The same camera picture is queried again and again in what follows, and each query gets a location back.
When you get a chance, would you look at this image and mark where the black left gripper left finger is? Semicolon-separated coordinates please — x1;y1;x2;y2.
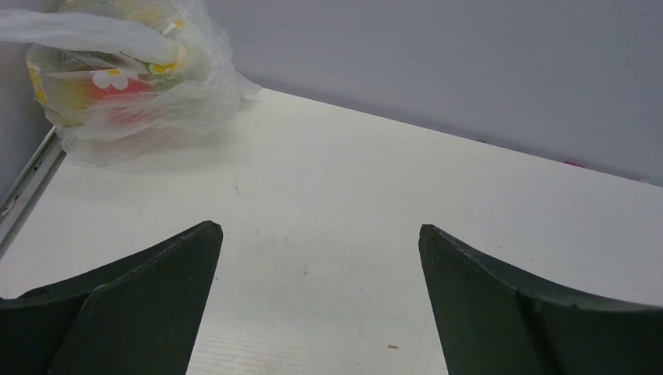
1;221;223;374

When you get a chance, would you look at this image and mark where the aluminium table edge rail left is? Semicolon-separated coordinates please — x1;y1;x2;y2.
1;128;66;258

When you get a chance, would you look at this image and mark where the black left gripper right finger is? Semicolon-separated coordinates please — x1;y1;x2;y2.
418;224;662;374

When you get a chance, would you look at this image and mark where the translucent plastic bag with prints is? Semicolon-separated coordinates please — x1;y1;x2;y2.
1;1;260;166

